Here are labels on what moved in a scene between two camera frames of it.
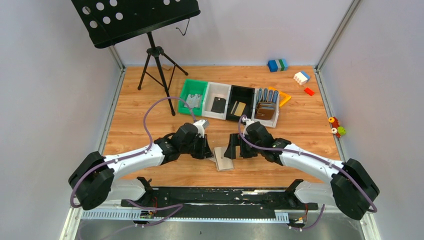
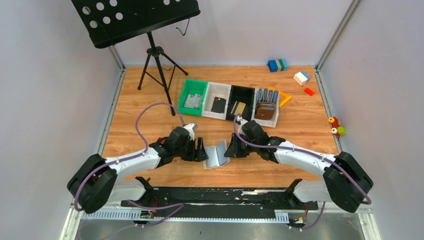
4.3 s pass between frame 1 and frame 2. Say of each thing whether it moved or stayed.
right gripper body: stayed
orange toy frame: stayed
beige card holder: moved
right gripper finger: stayed
